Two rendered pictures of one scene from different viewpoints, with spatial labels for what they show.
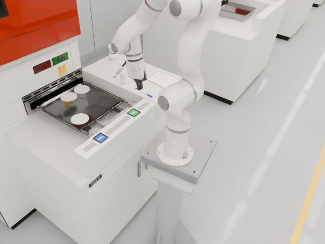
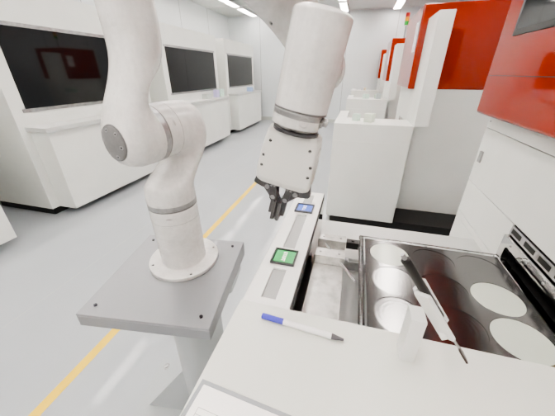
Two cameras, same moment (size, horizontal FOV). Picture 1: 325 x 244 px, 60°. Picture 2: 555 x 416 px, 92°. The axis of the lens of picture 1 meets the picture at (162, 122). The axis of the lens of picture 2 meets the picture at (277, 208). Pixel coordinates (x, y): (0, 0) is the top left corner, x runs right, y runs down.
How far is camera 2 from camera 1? 1.81 m
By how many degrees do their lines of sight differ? 112
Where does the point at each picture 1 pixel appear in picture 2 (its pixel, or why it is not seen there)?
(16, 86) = (524, 196)
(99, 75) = (543, 374)
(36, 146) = (403, 235)
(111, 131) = (298, 221)
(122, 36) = not seen: hidden behind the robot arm
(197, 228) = not seen: outside the picture
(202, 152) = (127, 273)
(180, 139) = not seen: hidden behind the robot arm
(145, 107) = (264, 279)
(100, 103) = (403, 304)
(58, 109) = (453, 261)
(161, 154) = (209, 246)
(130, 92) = (347, 325)
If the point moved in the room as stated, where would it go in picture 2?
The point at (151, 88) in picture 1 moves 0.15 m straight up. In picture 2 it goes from (288, 369) to (290, 291)
